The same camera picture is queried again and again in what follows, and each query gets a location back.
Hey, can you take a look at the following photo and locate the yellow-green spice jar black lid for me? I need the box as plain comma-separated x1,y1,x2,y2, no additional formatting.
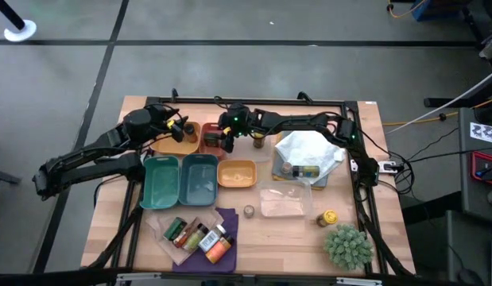
181,222,210,254

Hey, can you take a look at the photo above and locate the white label spice jar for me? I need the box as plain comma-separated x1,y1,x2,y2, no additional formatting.
197,224,228,254

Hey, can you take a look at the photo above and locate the slim red orange spice jar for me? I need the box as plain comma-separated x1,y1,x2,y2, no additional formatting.
172,217,200,249

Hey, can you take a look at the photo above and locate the orange plastic bin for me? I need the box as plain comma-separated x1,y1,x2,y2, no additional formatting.
199,122,228,159

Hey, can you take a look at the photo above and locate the green plastic bin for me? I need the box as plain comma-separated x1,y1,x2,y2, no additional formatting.
139,155,181,211

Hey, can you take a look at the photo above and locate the orange spice jar black lid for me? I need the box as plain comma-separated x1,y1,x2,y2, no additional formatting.
204,234,236,265

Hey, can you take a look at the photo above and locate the purple cloth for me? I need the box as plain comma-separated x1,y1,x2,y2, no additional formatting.
172,207,239,274

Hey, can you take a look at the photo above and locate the yellow cable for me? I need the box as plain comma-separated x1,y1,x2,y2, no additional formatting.
386,0,425,19

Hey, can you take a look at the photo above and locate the white round stand base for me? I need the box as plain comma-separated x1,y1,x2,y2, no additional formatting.
2,18,37,43

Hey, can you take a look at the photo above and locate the black stand pole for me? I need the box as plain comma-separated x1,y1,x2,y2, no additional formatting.
0,0,26,31

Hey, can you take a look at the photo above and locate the blue box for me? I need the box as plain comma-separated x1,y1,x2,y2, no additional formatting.
410,0,469,21

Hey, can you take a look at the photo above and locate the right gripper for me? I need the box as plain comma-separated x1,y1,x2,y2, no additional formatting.
214,102,255,155

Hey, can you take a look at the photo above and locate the black aluminium table frame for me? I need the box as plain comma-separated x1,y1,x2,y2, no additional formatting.
86,87,416,279

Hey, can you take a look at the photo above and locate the white printed sticker sheet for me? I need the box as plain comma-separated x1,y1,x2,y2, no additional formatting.
470,122,492,145

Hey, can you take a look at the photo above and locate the red framed device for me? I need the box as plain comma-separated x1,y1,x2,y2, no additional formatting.
470,150,492,187

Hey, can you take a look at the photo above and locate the green spice jar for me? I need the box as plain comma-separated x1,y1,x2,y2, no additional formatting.
162,216,188,242

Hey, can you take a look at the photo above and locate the green artificial succulent plant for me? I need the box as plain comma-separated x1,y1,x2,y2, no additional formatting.
323,223,374,271

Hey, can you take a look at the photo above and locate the brown spice jar dark lid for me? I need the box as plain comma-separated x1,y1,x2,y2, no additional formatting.
184,122,199,144

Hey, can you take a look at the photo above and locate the grey side cabinet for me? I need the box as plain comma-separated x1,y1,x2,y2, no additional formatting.
458,106,492,215

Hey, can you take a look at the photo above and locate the black cable bundle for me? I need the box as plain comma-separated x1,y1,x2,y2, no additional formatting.
390,157,418,196

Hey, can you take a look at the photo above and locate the blue plastic bin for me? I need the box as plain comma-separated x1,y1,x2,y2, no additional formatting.
177,153,219,207

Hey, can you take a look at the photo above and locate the white cable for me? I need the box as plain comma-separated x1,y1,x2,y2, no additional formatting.
386,67,492,135

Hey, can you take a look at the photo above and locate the spice jar yellow blue label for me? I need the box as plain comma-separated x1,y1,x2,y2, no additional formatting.
291,164,321,179

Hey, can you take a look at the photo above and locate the orange extension cord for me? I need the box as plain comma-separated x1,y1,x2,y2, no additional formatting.
382,95,492,127

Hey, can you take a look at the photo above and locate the black computer mouse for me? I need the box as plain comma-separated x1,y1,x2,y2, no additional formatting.
458,268,486,286

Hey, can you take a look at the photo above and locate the white plastic bag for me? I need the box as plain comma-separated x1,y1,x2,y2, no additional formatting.
274,129,347,184

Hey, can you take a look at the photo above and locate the grey board with yellow edge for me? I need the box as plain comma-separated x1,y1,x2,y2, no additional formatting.
271,153,329,191

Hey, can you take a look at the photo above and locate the small yellow plastic bin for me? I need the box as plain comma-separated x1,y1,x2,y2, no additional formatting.
216,159,258,189

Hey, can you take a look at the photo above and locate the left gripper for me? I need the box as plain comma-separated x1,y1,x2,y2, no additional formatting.
149,105,190,143

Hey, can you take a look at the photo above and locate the large yellow plastic bin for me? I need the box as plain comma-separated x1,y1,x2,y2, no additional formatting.
149,121,202,157

